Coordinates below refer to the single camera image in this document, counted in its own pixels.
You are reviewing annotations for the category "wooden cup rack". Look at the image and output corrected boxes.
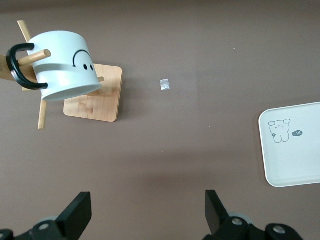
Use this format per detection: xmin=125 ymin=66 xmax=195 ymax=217
xmin=0 ymin=20 xmax=124 ymax=130

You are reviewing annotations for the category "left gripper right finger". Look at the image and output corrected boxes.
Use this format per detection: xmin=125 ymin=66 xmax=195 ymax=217
xmin=203 ymin=189 xmax=303 ymax=240

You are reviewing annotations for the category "white mug black handle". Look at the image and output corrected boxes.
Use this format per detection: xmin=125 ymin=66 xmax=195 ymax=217
xmin=6 ymin=30 xmax=102 ymax=102

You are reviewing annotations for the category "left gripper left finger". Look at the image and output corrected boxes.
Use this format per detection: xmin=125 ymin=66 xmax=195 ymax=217
xmin=0 ymin=191 xmax=92 ymax=240

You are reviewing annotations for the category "beige tray with bunny print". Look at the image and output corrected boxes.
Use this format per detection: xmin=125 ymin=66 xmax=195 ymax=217
xmin=258 ymin=101 xmax=320 ymax=188

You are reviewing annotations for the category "small clear tape piece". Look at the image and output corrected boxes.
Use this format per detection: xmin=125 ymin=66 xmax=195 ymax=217
xmin=159 ymin=78 xmax=172 ymax=92

